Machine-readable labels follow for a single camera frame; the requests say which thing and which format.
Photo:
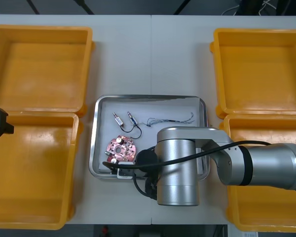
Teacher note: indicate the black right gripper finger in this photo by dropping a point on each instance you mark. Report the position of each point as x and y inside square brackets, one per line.
[109, 165]

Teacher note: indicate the round red circuit board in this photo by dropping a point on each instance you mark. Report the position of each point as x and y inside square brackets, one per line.
[121, 149]

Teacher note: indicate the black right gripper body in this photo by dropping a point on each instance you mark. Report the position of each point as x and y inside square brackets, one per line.
[138, 173]

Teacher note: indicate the small metal solenoid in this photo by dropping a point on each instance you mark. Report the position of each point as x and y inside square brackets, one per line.
[118, 121]
[132, 121]

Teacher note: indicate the yellow-orange plastic bin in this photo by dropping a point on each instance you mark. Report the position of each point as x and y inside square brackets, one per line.
[261, 71]
[266, 212]
[39, 71]
[34, 172]

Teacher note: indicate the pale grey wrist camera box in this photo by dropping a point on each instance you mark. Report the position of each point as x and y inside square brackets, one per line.
[124, 174]

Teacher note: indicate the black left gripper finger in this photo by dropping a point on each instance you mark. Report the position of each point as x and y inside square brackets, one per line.
[4, 115]
[10, 130]

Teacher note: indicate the silver-grey right robot arm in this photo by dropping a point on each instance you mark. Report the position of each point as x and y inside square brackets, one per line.
[177, 172]

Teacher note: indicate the steel tray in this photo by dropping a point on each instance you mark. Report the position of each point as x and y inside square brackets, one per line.
[95, 148]

